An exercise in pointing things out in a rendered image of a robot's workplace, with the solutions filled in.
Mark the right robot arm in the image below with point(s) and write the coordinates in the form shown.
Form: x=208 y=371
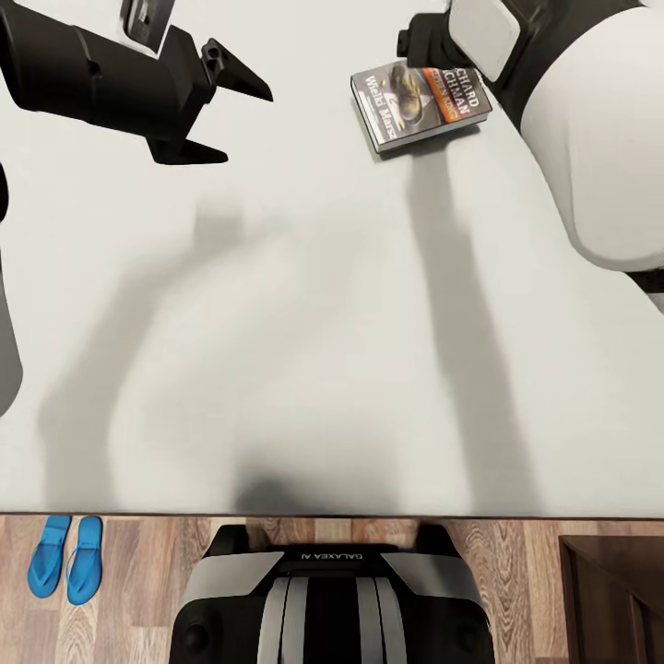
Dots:
x=583 y=83

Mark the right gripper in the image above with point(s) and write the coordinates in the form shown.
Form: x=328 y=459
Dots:
x=421 y=44

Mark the sandal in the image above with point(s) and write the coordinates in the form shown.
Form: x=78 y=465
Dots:
x=85 y=577
x=46 y=564

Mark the hardback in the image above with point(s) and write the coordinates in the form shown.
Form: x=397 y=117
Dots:
x=401 y=105

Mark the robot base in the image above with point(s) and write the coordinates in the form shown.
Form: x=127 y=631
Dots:
x=444 y=618

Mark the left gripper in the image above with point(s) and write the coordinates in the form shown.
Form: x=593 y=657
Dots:
x=160 y=98

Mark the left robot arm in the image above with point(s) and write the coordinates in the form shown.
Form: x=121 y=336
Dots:
x=121 y=84

